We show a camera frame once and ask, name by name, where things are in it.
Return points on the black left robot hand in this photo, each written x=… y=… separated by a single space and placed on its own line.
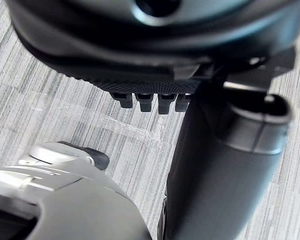
x=130 y=45

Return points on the clear tape strip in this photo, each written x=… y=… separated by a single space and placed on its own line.
x=130 y=128

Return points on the dark robot foot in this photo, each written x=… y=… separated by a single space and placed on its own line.
x=97 y=156

